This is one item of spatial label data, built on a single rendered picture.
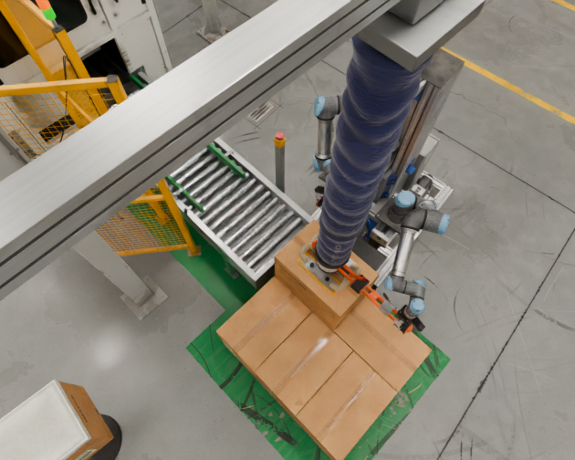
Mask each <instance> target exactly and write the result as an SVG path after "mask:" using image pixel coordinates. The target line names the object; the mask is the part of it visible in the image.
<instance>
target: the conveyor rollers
mask: <svg viewBox="0 0 575 460"><path fill-rule="evenodd" d="M140 90H141V89H140V88H137V89H135V90H134V91H133V92H131V93H130V94H128V95H127V97H128V98H130V97H131V96H133V95H134V94H136V93H137V92H139V91H140ZM209 151H210V150H209V149H208V148H207V147H205V148H203V149H202V150H201V151H199V152H198V153H196V154H195V155H194V156H193V157H192V158H191V159H189V160H188V161H187V162H185V163H184V164H182V165H181V166H180V167H178V168H177V169H176V170H174V171H173V172H171V173H170V175H171V177H172V178H174V177H176V176H177V175H178V174H180V173H181V172H183V171H184V170H185V169H187V168H188V167H189V166H191V165H192V164H193V163H194V162H196V161H197V160H199V159H200V158H201V157H203V156H204V155H205V154H207V153H208V152H209ZM215 157H216V155H215V154H213V153H211V154H210V155H208V156H207V157H206V158H204V159H203V160H202V161H200V162H199V163H198V164H196V165H195V166H194V167H193V168H192V169H191V170H189V171H188V172H186V173H185V174H184V175H182V176H181V177H180V178H179V179H177V180H176V182H177V183H179V184H181V183H183V182H184V181H186V180H187V179H188V178H190V177H191V176H192V175H193V174H195V173H196V172H198V171H199V170H200V169H202V168H203V167H204V166H205V165H206V164H207V163H209V162H210V161H211V160H213V159H214V158H215ZM222 163H223V161H221V160H220V159H218V160H217V161H215V162H214V163H213V164H211V165H210V166H209V167H207V168H206V169H205V170H203V171H202V172H201V173H199V174H198V175H197V176H195V177H194V178H193V179H192V180H191V181H190V182H189V183H187V184H186V185H184V186H183V188H184V189H185V190H186V191H188V190H189V189H190V188H192V187H193V186H194V185H195V184H197V183H198V182H200V181H201V180H202V179H203V178H204V177H205V176H206V175H208V174H209V173H210V172H212V171H213V170H214V169H215V168H217V167H218V166H219V165H221V164H222ZM229 169H230V167H228V166H227V165H225V166H224V167H222V168H221V169H220V170H219V171H217V172H216V173H214V174H213V175H212V176H211V177H209V178H208V179H207V180H206V181H204V182H203V183H201V184H200V185H199V186H198V187H196V188H195V189H194V190H193V191H191V192H190V195H191V196H192V197H195V196H196V195H197V194H199V193H200V192H201V191H202V190H203V189H205V188H206V187H207V186H208V185H210V184H211V183H212V182H214V181H215V180H216V179H218V178H219V177H220V176H221V175H223V174H224V173H225V172H227V171H228V170H229ZM236 175H237V174H236V173H235V172H234V171H231V172H230V173H229V174H228V175H227V176H226V177H225V178H223V179H222V180H221V181H220V182H218V183H217V184H216V185H214V186H213V187H212V188H211V189H209V190H208V191H207V192H206V193H204V194H203V195H201V196H200V197H199V198H198V199H196V200H197V201H198V202H199V203H200V204H201V203H202V202H204V201H205V200H206V199H207V198H209V197H210V196H211V195H212V194H214V193H215V192H216V191H217V190H219V189H220V188H221V187H222V186H224V185H225V184H226V183H228V182H229V181H230V180H231V179H233V178H234V177H235V176H236ZM249 176H250V175H249V173H248V172H246V179H247V178H248V177H249ZM246 179H245V180H246ZM243 181H244V180H243V179H242V178H241V177H239V178H238V179H236V180H235V181H234V182H233V183H231V184H230V185H229V186H227V187H226V188H225V189H224V190H223V191H222V192H221V193H219V194H218V195H217V196H216V197H215V198H213V199H212V200H211V201H210V202H208V203H207V204H206V205H204V210H205V212H207V211H208V210H209V209H210V208H212V207H213V206H214V205H215V204H217V203H218V202H219V201H220V200H222V199H223V198H224V197H225V196H226V195H228V194H229V193H230V192H232V191H233V190H234V189H235V188H236V187H237V186H238V185H239V184H240V183H242V182H243ZM254 184H256V179H255V178H253V179H252V180H250V181H249V182H248V183H247V184H245V185H244V186H243V187H242V188H240V189H239V190H238V191H237V192H236V193H234V194H233V195H232V196H230V197H229V198H228V199H227V200H226V201H224V202H223V203H222V204H220V205H219V206H218V207H217V208H216V209H214V210H213V211H212V212H211V213H210V214H209V215H208V216H206V217H205V218H204V219H203V220H202V222H203V223H204V224H205V225H207V224H208V223H209V222H210V221H211V220H213V219H214V218H215V217H216V216H217V215H219V214H220V213H221V212H222V211H224V209H225V208H226V207H227V206H229V205H230V204H231V203H233V202H234V201H235V200H236V199H237V198H239V197H240V196H241V195H242V194H243V193H245V192H246V191H247V190H248V189H250V188H251V187H252V186H253V185H254ZM263 190H264V186H263V185H262V184H260V185H258V186H257V188H256V189H255V190H253V191H252V192H251V193H250V194H248V195H247V196H246V197H245V198H244V199H242V200H241V201H240V202H239V203H238V204H236V205H235V206H234V207H233V208H231V209H230V210H229V211H228V212H227V213H225V214H224V215H223V216H222V217H220V218H219V219H218V220H217V221H216V222H214V223H213V224H212V225H211V226H209V228H210V229H211V230H212V231H214V230H215V229H217V228H218V227H219V226H220V225H222V224H223V223H224V222H225V221H226V220H228V219H229V218H230V217H231V216H232V215H233V214H235V213H236V212H237V211H238V210H240V209H241V208H242V207H243V206H244V205H246V204H247V203H248V202H249V201H250V200H252V199H253V198H254V197H255V196H256V195H258V194H259V193H260V192H261V191H263ZM270 196H271V192H269V191H267V192H265V193H264V194H263V195H262V196H261V197H259V198H258V199H257V200H256V201H255V202H254V203H252V204H251V205H250V206H249V207H247V208H246V209H245V211H244V212H243V213H241V214H240V215H239V216H238V217H236V218H235V219H234V220H233V221H232V222H231V223H229V224H228V225H227V226H226V227H224V228H223V229H222V230H221V231H220V232H219V233H217V234H216V235H217V236H218V237H219V238H220V239H221V238H222V237H223V236H224V235H226V234H227V233H228V232H229V231H230V230H232V229H233V228H234V227H235V226H236V225H238V224H239V223H240V222H241V221H242V220H243V219H245V218H246V217H247V216H248V215H249V214H251V213H252V212H253V211H254V210H255V209H256V208H257V207H258V206H259V205H261V204H262V203H263V202H264V201H265V200H266V199H267V198H268V197H270ZM278 202H279V200H278V199H277V198H276V197H275V198H274V199H273V200H271V201H270V202H269V203H268V204H267V205H266V206H264V207H263V208H262V209H261V210H260V211H259V212H257V213H256V214H255V215H254V216H253V217H251V218H250V219H249V220H248V221H247V222H246V223H244V224H243V225H242V226H241V227H240V228H239V229H237V230H236V231H235V232H234V233H233V234H232V235H230V236H229V237H228V238H227V239H226V240H225V241H224V243H225V244H226V245H227V246H229V245H230V244H231V243H233V242H234V241H235V240H236V239H237V238H238V237H239V236H240V235H241V234H243V233H244V231H245V230H247V229H248V228H249V227H250V226H251V225H253V224H254V223H255V222H256V221H257V220H258V219H259V218H261V217H262V216H263V215H264V214H265V213H266V212H268V211H269V210H270V209H271V208H272V207H273V206H275V205H276V204H277V203H278ZM286 209H287V207H286V206H285V205H284V204H282V205H280V206H279V207H278V209H277V210H276V211H274V212H273V213H272V214H271V215H270V216H269V217H267V218H266V219H265V220H264V221H263V222H262V223H261V224H259V225H258V226H257V227H256V228H255V229H254V230H252V231H251V232H250V233H249V234H248V235H247V236H245V237H244V238H243V239H242V240H241V241H240V242H239V243H237V244H236V245H235V246H234V247H233V248H232V249H231V250H232V251H233V252H235V253H236V252H238V251H239V250H240V249H241V248H242V247H243V246H244V245H246V244H247V243H248V242H249V241H250V240H251V239H252V238H254V237H255V236H256V235H257V234H258V233H259V232H260V231H262V230H263V229H264V228H265V227H266V226H267V225H269V224H270V223H271V222H272V221H273V220H274V219H275V218H276V217H278V216H279V215H280V214H281V213H282V212H283V211H284V210H286ZM205 212H204V213H205ZM195 215H196V216H197V217H198V218H199V217H200V216H202V215H203V214H202V213H201V212H200V211H199V210H198V211H197V212H196V213H195ZM293 215H294V213H293V212H292V211H289V212H288V213H287V214H286V215H285V216H283V217H282V218H281V219H280V220H279V221H278V222H277V223H276V224H274V225H273V226H272V227H271V228H270V229H269V230H268V231H266V232H265V233H264V234H263V235H262V236H261V237H260V238H258V239H257V240H256V241H255V242H254V244H252V245H251V246H250V247H249V248H248V249H247V250H246V251H245V252H244V253H243V254H241V255H240V256H239V257H240V258H241V259H242V260H243V261H244V260H245V259H246V258H247V257H248V256H250V255H251V254H252V253H253V252H254V251H255V250H256V249H257V248H259V247H260V246H261V245H262V244H263V243H264V242H265V241H266V240H267V239H268V238H269V237H270V236H272V235H273V234H274V233H275V232H276V231H277V230H278V229H279V228H280V227H281V226H282V225H283V224H285V223H286V222H287V221H288V220H289V219H290V218H291V217H292V216H293ZM300 223H302V220H301V219H300V218H299V217H298V218H297V219H296V220H295V221H294V222H293V223H292V224H291V225H289V226H288V227H287V228H286V229H285V230H284V231H283V232H282V233H280V234H279V235H278V236H277V237H276V238H275V239H274V240H273V241H272V242H270V243H269V244H268V245H267V246H266V247H265V248H264V249H263V250H261V251H260V252H259V253H258V254H257V255H256V256H255V257H254V258H253V259H251V260H250V261H249V262H248V263H247V265H248V266H249V267H250V268H252V267H253V266H254V265H255V264H256V263H257V262H259V261H260V260H261V259H262V258H263V257H264V256H265V255H266V254H267V253H268V252H270V251H271V250H272V249H273V248H274V247H275V246H276V245H277V244H278V243H280V242H281V241H282V240H283V239H284V238H285V237H286V236H287V235H288V234H289V233H291V232H292V231H293V230H294V229H295V228H296V227H297V226H298V225H299V224H300ZM306 226H307V225H304V226H303V227H302V228H301V229H300V230H299V231H298V232H297V233H296V234H295V235H293V236H292V237H291V238H290V239H289V240H288V241H287V242H286V243H285V244H284V245H283V246H281V247H280V248H279V249H278V250H277V251H276V253H275V254H274V255H272V256H271V257H270V258H269V259H268V260H267V261H266V262H265V263H264V264H263V265H262V266H261V267H259V268H258V269H257V270H256V271H255V273H256V274H258V273H259V272H260V271H261V270H263V269H264V268H265V267H266V266H267V265H268V264H269V263H270V262H271V261H272V260H273V259H275V255H276V254H277V253H278V252H279V251H280V250H281V249H282V248H283V247H284V246H285V245H286V244H287V243H288V242H290V241H291V240H292V239H293V238H294V237H295V236H296V235H297V234H298V233H299V232H300V231H301V230H302V229H304V228H305V227H306Z"/></svg>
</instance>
